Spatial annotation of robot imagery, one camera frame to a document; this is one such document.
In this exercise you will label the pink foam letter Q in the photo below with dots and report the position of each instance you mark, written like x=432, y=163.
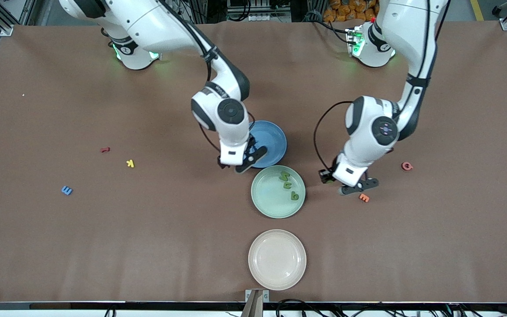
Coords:
x=403, y=166

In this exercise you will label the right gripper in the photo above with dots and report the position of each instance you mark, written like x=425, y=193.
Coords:
x=222, y=165

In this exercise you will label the beige plate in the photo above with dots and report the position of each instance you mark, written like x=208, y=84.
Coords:
x=277, y=259

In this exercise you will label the metal bracket at table edge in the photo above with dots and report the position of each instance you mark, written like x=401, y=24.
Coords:
x=258, y=294

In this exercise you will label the pile of orange packets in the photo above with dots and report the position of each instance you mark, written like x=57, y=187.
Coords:
x=346, y=11

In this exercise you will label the yellow foam letter K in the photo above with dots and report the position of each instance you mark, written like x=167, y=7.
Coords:
x=130, y=164

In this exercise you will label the brown paper table cover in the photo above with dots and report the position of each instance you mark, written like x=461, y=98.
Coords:
x=192, y=242

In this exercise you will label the green foam small letter b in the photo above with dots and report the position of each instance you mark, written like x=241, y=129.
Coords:
x=296, y=197

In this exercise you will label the green plate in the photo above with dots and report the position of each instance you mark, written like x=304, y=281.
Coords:
x=271, y=202

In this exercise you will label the green foam capital letter N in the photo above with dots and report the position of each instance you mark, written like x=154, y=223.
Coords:
x=284, y=176

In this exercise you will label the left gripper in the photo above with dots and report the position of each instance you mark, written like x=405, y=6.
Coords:
x=325, y=175

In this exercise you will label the table edge rail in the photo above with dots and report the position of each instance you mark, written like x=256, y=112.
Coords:
x=104, y=305

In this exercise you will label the blue foam letter E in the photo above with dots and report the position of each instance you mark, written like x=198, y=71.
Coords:
x=66, y=190

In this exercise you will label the green foam small letter n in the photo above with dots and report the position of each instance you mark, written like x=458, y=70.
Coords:
x=284, y=186

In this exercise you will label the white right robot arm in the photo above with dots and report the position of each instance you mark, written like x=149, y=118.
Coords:
x=165, y=22

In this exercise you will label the long white power strip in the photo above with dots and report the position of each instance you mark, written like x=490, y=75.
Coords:
x=271, y=18

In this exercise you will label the orange foam letter E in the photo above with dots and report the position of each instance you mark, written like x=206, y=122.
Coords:
x=364, y=199

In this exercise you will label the blue plate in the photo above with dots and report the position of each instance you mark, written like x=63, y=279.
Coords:
x=273, y=141

